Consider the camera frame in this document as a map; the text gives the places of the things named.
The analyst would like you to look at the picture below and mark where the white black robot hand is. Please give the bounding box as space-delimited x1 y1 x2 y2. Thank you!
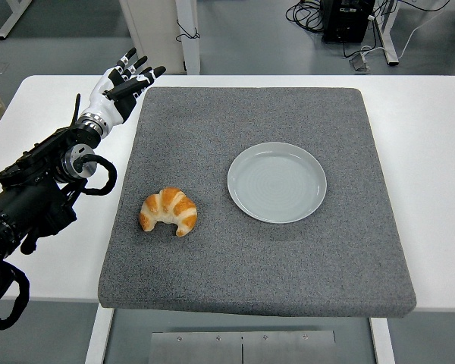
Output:
79 47 167 126

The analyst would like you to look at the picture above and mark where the golden croissant bread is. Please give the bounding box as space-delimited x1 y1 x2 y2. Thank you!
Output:
138 187 198 238

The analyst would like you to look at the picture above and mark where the round grey plate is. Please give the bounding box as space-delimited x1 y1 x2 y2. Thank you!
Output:
227 141 328 224

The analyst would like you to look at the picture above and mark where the grey metal plate with screws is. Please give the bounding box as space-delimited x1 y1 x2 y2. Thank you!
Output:
149 330 337 364

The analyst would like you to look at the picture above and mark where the white cabinet panel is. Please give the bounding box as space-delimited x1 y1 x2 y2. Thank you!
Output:
118 0 187 75

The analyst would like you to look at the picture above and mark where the grey fabric mat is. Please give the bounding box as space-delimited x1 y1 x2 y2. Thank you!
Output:
97 86 418 319

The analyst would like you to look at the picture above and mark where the white table leg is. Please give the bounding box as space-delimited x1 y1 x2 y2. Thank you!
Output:
369 316 397 364
84 305 115 364

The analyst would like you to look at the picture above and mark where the black computer case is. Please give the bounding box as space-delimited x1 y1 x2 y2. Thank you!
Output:
321 0 376 43

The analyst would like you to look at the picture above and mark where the grey foot pedal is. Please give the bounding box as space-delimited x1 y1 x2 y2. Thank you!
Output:
348 52 372 74

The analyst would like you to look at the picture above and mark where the white square post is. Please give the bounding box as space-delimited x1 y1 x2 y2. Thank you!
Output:
174 0 202 76

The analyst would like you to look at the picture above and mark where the thin black cable loop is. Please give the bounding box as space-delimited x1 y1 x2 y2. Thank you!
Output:
175 18 201 42

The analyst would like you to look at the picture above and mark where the white desk leg frame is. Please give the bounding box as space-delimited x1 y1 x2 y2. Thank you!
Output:
375 0 401 67
0 0 33 41

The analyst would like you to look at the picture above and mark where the black cable bundle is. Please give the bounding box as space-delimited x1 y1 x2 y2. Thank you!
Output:
285 0 327 35

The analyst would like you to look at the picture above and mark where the white cable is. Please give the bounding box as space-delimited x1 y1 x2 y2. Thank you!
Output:
359 0 453 61

